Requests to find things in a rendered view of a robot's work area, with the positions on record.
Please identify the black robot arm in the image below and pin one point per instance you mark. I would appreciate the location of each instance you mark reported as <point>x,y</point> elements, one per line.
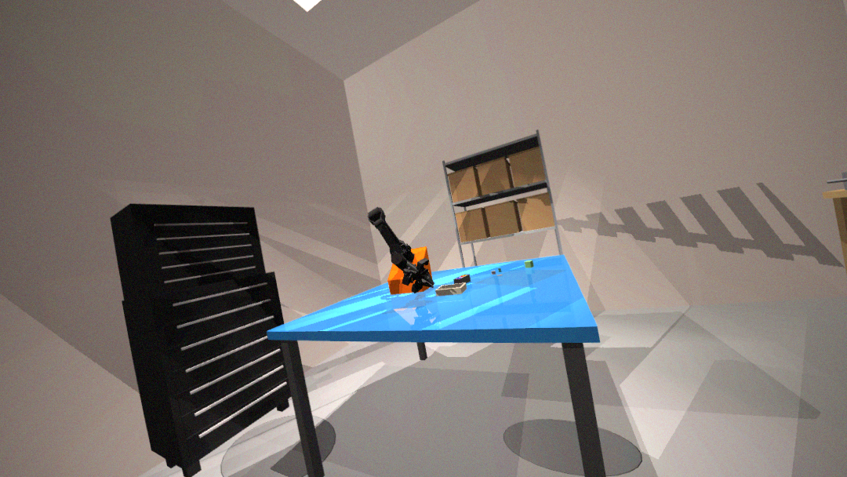
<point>401,255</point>

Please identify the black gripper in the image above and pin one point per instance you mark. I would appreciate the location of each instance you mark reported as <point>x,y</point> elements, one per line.
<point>421,275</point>

